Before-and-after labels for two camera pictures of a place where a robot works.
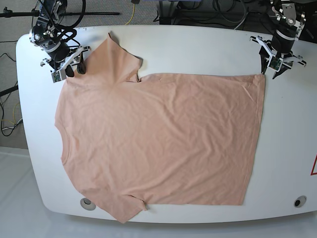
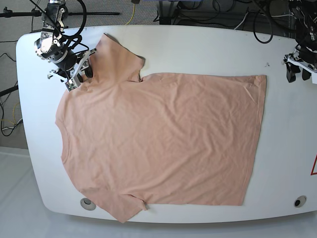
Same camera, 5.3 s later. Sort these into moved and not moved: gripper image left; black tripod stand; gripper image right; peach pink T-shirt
Moved: gripper image right; gripper image left
Not moved: peach pink T-shirt; black tripod stand
